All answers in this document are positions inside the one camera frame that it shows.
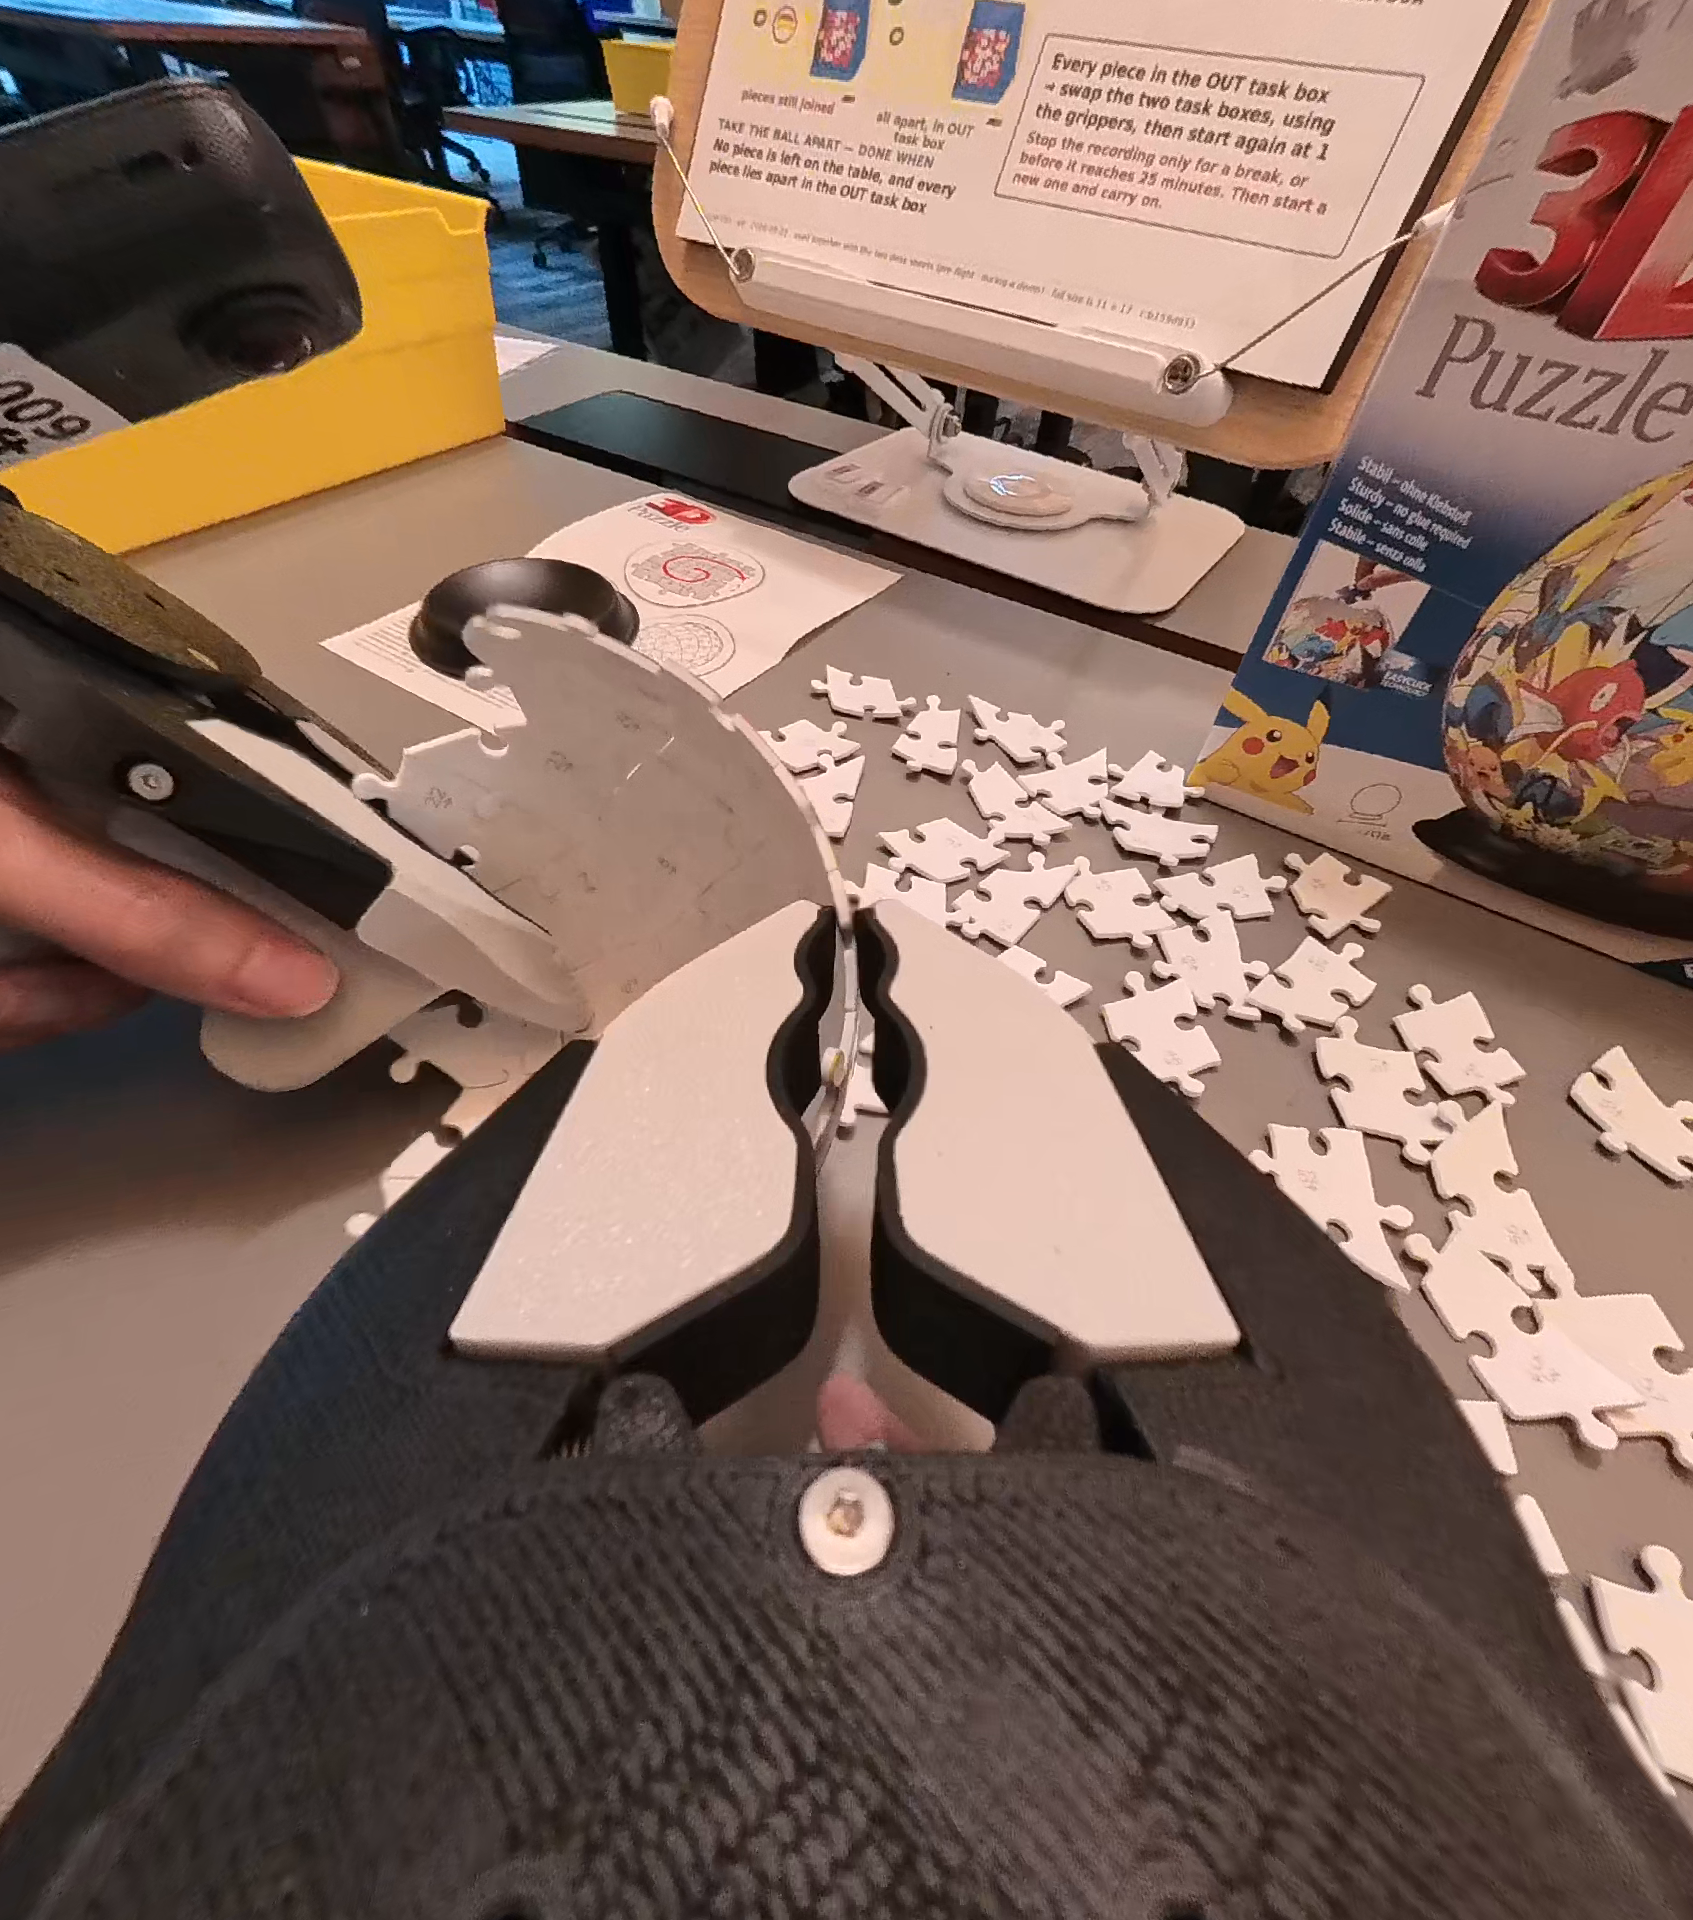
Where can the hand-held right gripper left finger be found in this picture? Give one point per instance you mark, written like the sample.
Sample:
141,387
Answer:
650,1171

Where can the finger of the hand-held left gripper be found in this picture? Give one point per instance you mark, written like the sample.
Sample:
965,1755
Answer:
321,1028
471,945

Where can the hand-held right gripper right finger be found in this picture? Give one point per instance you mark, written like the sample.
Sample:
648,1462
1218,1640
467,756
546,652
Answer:
1041,1185

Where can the partly built puzzle ball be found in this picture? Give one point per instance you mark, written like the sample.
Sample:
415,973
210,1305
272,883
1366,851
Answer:
636,811

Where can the joined flat puzzle section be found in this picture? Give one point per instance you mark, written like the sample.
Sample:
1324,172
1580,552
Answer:
465,1059

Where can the pile of white puzzle pieces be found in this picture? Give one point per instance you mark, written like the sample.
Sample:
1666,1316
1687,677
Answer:
1161,900

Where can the puzzle ball cardboard box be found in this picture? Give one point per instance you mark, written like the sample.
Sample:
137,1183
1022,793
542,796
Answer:
1612,451

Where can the person's left hand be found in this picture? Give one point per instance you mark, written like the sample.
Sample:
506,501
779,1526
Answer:
66,870

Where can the yellow plastic bin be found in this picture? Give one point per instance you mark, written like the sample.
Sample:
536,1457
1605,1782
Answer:
337,421

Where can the folded paper leaflet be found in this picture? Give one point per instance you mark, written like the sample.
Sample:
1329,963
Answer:
787,584

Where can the dark background desk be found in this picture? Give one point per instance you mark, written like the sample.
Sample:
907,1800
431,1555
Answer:
561,128

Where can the small yellow bin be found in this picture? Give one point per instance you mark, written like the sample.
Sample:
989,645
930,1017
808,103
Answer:
633,82

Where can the instruction sheet on stand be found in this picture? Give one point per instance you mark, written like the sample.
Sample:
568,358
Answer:
1088,541

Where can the printed instruction sheet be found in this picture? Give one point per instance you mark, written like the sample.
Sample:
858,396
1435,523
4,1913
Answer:
1161,134

